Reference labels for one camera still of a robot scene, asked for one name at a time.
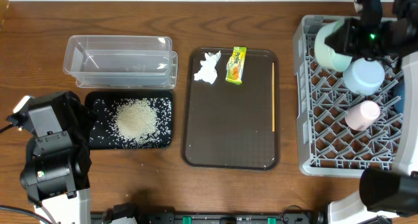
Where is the pile of rice grains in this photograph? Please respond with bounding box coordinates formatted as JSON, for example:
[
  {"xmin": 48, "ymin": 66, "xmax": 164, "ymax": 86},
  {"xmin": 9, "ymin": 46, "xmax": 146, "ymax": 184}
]
[{"xmin": 91, "ymin": 98, "xmax": 172, "ymax": 146}]

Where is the grey dishwasher rack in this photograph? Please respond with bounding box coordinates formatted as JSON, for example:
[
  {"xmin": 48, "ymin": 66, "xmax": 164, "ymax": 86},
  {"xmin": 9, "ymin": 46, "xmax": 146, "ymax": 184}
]
[{"xmin": 293, "ymin": 15, "xmax": 403, "ymax": 178}]

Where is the light blue bowl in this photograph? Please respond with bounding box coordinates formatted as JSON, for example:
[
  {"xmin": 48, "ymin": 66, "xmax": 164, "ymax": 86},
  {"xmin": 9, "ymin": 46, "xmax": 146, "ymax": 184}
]
[{"xmin": 343, "ymin": 58, "xmax": 385, "ymax": 95}]

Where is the black tray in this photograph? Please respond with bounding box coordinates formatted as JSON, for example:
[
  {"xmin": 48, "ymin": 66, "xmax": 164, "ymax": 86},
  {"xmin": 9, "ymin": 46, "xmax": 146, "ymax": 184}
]
[{"xmin": 84, "ymin": 90, "xmax": 176, "ymax": 151}]

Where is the pink cup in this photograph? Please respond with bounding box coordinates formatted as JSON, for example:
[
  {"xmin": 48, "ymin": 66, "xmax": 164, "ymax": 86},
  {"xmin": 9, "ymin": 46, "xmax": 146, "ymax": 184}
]
[{"xmin": 344, "ymin": 101, "xmax": 381, "ymax": 131}]

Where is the wooden chopstick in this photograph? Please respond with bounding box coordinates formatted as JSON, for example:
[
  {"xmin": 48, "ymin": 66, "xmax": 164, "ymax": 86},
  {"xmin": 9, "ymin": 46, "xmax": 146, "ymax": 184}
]
[{"xmin": 271, "ymin": 63, "xmax": 276, "ymax": 132}]

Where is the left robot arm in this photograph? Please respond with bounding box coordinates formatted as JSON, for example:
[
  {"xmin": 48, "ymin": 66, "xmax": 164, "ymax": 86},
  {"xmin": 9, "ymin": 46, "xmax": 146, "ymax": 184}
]
[{"xmin": 7, "ymin": 91, "xmax": 96, "ymax": 223}]

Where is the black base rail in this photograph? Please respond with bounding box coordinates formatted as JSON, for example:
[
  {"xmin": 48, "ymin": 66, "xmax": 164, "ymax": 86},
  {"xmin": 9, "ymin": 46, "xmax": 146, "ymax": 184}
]
[{"xmin": 91, "ymin": 203, "xmax": 327, "ymax": 224}]

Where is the crumpled white tissue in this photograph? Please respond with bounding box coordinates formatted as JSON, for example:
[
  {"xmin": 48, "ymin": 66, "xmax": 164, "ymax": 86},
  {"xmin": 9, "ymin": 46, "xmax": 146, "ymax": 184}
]
[{"xmin": 193, "ymin": 51, "xmax": 221, "ymax": 84}]

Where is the clear plastic bin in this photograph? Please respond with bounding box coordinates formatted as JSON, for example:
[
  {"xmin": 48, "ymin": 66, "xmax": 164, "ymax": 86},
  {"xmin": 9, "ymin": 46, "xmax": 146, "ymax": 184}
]
[{"xmin": 63, "ymin": 35, "xmax": 178, "ymax": 89}]

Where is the dark blue plate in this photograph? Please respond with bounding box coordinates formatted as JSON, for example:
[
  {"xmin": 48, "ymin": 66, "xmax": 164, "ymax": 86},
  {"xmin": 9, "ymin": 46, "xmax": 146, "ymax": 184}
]
[{"xmin": 393, "ymin": 79, "xmax": 405, "ymax": 114}]

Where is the brown serving tray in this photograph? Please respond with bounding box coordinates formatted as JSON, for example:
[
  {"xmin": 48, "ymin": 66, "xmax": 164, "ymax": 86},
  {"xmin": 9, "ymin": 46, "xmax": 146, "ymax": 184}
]
[{"xmin": 182, "ymin": 48, "xmax": 280, "ymax": 170}]

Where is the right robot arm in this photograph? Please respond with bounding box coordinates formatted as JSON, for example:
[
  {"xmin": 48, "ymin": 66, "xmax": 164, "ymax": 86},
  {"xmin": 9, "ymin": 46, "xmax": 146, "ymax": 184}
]
[{"xmin": 308, "ymin": 0, "xmax": 417, "ymax": 223}]

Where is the yellow snack wrapper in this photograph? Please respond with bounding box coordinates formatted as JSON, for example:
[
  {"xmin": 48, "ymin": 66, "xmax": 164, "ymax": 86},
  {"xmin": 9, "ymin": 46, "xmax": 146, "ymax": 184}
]
[{"xmin": 225, "ymin": 46, "xmax": 247, "ymax": 85}]

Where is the mint green bowl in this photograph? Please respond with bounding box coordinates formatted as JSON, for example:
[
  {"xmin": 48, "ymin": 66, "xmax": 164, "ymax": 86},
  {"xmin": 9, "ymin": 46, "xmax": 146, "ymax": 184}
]
[{"xmin": 314, "ymin": 20, "xmax": 352, "ymax": 72}]

